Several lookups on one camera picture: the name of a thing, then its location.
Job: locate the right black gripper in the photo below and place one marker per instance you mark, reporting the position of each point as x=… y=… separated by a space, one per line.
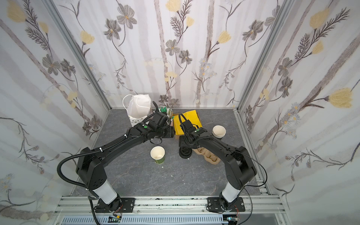
x=185 y=142

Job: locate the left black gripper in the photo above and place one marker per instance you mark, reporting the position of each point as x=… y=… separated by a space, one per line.
x=169 y=131

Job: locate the green paper cup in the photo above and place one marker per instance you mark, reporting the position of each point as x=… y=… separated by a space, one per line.
x=158 y=154

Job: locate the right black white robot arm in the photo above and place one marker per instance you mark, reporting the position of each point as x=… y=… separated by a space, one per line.
x=240 y=167

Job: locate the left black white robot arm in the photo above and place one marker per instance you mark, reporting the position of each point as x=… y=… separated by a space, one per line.
x=91 y=164

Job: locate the black cup lid stack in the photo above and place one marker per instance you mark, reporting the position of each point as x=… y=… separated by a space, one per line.
x=185 y=152

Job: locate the green white straws bundle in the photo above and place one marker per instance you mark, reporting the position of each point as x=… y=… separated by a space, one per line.
x=167 y=111

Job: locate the yellow napkins stack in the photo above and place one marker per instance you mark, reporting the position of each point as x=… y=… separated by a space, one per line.
x=192 y=116

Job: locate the brown pulp cup carrier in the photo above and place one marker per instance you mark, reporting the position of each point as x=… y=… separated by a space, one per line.
x=208 y=156

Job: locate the black paper cup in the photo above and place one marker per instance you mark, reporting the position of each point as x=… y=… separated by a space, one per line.
x=219 y=131

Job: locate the white patterned paper bag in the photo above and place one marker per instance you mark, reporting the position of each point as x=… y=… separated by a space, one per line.
x=138 y=107

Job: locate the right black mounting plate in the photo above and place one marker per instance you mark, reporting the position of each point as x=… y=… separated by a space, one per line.
x=220 y=205

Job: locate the black mounting plate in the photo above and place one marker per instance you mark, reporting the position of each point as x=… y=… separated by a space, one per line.
x=220 y=205
x=128 y=204

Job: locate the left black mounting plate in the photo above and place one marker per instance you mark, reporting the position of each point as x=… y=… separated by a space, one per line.
x=128 y=204

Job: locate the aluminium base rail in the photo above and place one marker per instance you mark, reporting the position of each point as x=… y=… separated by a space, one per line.
x=156 y=205

